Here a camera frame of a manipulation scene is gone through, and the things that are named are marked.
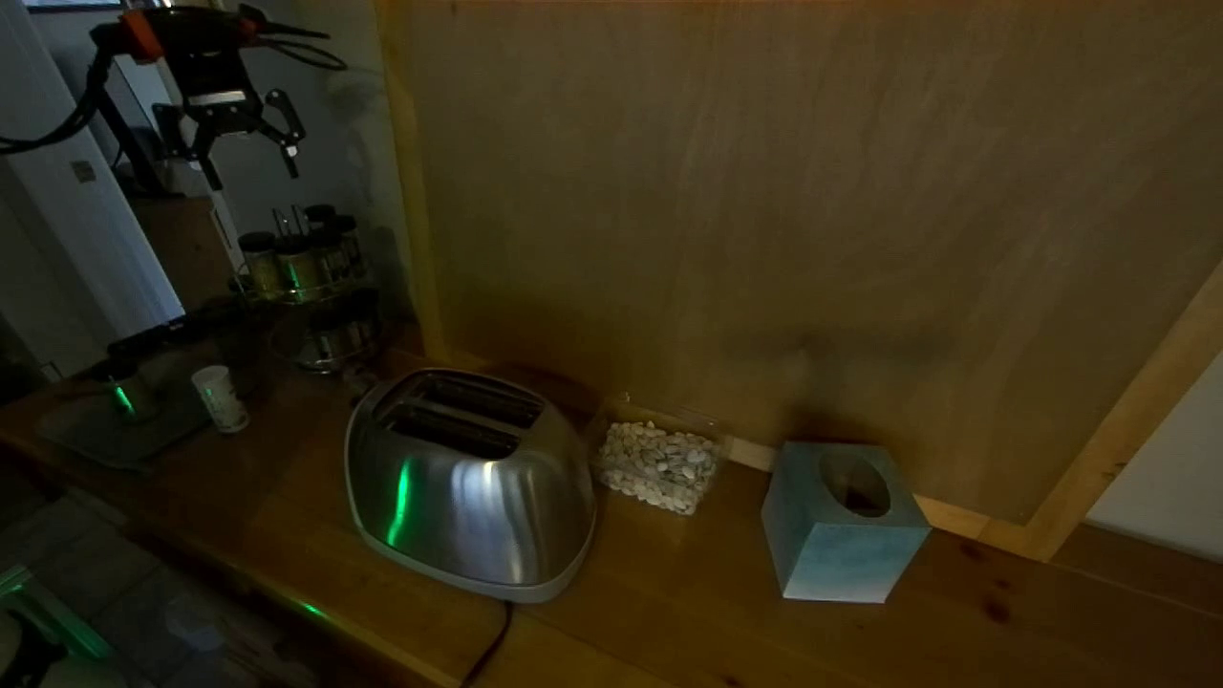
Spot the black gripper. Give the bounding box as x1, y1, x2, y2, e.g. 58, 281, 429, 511
149, 12, 308, 194

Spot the round wire spice rack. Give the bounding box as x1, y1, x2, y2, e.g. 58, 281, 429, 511
228, 202, 386, 379

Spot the white capped spice bottle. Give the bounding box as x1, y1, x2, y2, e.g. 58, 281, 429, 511
186, 363, 251, 437

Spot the black capped spice jar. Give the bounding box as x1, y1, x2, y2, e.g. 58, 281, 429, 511
237, 230, 286, 306
316, 214, 368, 292

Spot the dark grey table mat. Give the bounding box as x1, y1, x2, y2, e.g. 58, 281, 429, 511
33, 358, 224, 477

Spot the stainless steel toaster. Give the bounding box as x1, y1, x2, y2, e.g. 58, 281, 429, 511
339, 366, 598, 609

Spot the blue cube tissue box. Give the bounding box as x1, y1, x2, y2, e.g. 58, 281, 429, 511
759, 440, 931, 609

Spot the black cable with orange connector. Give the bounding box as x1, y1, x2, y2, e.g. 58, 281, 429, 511
0, 5, 351, 161

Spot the green lit aluminium base frame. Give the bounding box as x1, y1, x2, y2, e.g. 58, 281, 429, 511
0, 558, 127, 688

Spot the black toaster power cord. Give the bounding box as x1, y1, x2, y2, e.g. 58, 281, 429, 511
458, 599, 518, 688

